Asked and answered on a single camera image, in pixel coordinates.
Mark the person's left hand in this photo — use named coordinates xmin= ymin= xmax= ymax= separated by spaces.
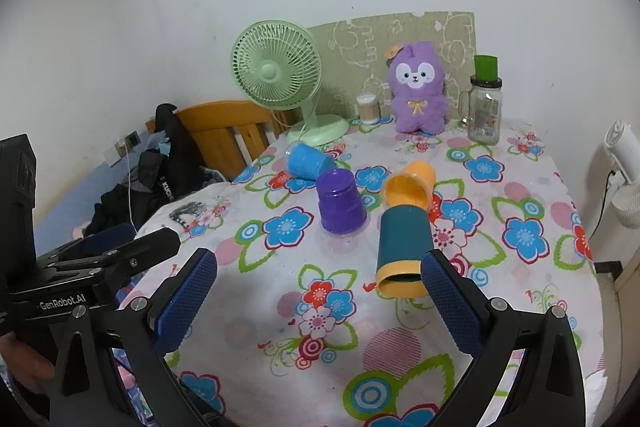
xmin=0 ymin=334 xmax=57 ymax=394

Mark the blue cup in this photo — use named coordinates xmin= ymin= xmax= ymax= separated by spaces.
xmin=285 ymin=141 xmax=336 ymax=180

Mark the white clip fan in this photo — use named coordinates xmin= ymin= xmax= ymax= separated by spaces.
xmin=589 ymin=119 xmax=640 ymax=231

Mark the white printed cloth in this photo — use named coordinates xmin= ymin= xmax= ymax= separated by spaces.
xmin=134 ymin=181 xmax=241 ymax=253

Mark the white cable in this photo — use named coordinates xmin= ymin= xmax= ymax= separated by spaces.
xmin=125 ymin=146 xmax=140 ymax=230

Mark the black clothing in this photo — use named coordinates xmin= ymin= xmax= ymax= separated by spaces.
xmin=82 ymin=103 xmax=232 ymax=239

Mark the teal cup with yellow rim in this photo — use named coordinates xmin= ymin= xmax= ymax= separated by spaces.
xmin=375 ymin=205 xmax=434 ymax=299

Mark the blue bed sheet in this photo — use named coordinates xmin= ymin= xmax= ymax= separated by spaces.
xmin=33 ymin=132 xmax=171 ymax=239

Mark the beige printed board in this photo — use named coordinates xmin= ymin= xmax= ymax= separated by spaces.
xmin=306 ymin=11 xmax=476 ymax=121

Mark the green desk fan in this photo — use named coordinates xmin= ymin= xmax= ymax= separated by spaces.
xmin=231 ymin=21 xmax=350 ymax=147

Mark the purple cup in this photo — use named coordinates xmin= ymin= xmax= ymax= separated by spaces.
xmin=315 ymin=168 xmax=369 ymax=236

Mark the orange cup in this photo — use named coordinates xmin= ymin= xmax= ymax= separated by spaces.
xmin=382 ymin=161 xmax=437 ymax=212

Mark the wall socket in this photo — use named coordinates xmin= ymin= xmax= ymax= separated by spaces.
xmin=102 ymin=131 xmax=142 ymax=166

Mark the floral tablecloth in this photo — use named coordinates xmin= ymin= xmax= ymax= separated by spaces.
xmin=117 ymin=116 xmax=601 ymax=427

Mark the glass bottle with green lid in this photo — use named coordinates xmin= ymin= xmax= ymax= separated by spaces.
xmin=458 ymin=55 xmax=504 ymax=144

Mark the purple plush toy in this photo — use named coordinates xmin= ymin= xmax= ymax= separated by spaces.
xmin=384 ymin=41 xmax=450 ymax=136

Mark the wooden chair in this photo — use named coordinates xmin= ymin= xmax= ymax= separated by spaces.
xmin=145 ymin=100 xmax=297 ymax=184

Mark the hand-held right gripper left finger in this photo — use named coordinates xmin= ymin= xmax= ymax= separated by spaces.
xmin=47 ymin=248 xmax=236 ymax=427

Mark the cotton swab jar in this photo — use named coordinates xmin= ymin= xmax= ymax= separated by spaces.
xmin=356 ymin=93 xmax=382 ymax=124

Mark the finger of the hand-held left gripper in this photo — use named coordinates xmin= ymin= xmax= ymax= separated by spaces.
xmin=100 ymin=228 xmax=182 ymax=280

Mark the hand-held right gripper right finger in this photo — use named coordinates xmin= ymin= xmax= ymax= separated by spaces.
xmin=420 ymin=249 xmax=587 ymax=427

